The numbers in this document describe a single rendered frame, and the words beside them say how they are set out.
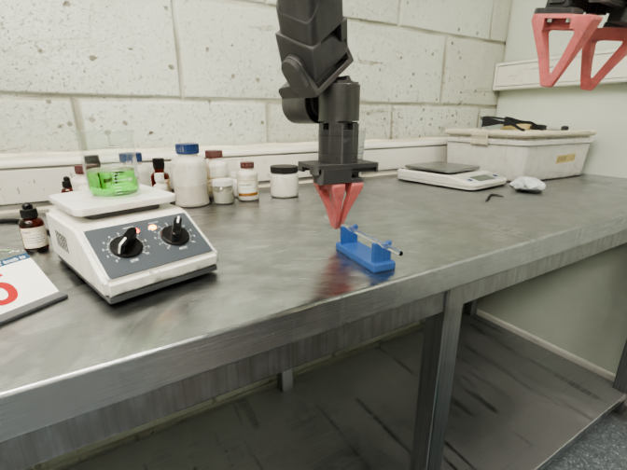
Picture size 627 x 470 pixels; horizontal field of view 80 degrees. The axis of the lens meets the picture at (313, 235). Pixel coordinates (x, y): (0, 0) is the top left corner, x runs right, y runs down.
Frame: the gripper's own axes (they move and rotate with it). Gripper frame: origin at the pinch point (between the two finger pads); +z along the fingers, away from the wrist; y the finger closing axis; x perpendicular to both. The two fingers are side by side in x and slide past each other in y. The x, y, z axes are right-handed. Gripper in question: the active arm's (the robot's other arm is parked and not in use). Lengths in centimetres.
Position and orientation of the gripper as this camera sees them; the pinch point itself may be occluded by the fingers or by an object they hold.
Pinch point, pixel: (336, 222)
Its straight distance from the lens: 56.7
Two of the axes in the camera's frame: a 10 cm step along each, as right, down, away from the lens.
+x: 4.2, 2.7, -8.7
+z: 0.0, 9.6, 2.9
